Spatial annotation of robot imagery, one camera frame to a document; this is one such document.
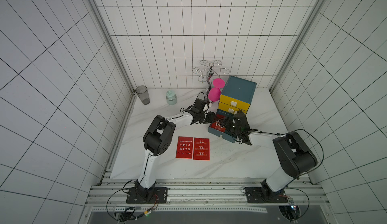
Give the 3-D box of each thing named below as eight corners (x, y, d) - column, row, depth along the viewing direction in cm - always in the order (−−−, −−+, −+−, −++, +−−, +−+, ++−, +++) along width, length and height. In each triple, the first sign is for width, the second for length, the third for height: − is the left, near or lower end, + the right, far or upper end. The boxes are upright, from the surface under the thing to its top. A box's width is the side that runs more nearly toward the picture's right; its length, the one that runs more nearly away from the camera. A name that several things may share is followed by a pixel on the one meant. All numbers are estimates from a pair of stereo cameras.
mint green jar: (167, 105, 112) (164, 96, 104) (167, 99, 115) (165, 90, 108) (176, 105, 112) (175, 96, 104) (177, 99, 115) (175, 90, 108)
